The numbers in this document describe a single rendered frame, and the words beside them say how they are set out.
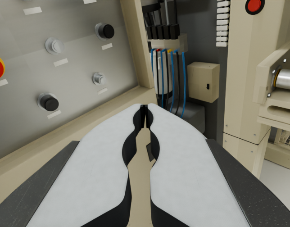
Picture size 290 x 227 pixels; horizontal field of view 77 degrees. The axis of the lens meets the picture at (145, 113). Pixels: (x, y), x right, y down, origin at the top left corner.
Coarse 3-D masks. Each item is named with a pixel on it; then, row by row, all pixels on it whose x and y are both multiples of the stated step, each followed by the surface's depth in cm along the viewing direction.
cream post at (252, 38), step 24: (240, 0) 48; (264, 0) 44; (288, 0) 43; (240, 24) 50; (264, 24) 46; (288, 24) 48; (240, 48) 53; (264, 48) 49; (240, 72) 57; (240, 96) 60; (240, 120) 65; (240, 144) 70; (264, 144) 72
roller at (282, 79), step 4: (280, 68) 44; (280, 72) 43; (284, 72) 43; (288, 72) 42; (276, 76) 43; (280, 76) 43; (284, 76) 42; (288, 76) 42; (276, 80) 43; (280, 80) 43; (284, 80) 42; (288, 80) 42; (276, 84) 44; (280, 84) 43; (284, 84) 43; (288, 84) 42; (284, 88) 44; (288, 88) 43
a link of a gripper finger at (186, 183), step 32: (160, 128) 9; (192, 128) 9; (160, 160) 7; (192, 160) 7; (160, 192) 6; (192, 192) 6; (224, 192) 6; (160, 224) 6; (192, 224) 5; (224, 224) 5
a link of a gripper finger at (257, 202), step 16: (208, 144) 8; (224, 160) 7; (224, 176) 6; (240, 176) 6; (240, 192) 6; (256, 192) 6; (240, 208) 5; (256, 208) 5; (272, 208) 5; (256, 224) 5; (272, 224) 5; (288, 224) 5
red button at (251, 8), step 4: (252, 0) 45; (256, 0) 45; (260, 0) 44; (248, 4) 46; (252, 4) 46; (256, 4) 45; (260, 4) 45; (248, 8) 47; (252, 8) 46; (256, 8) 46
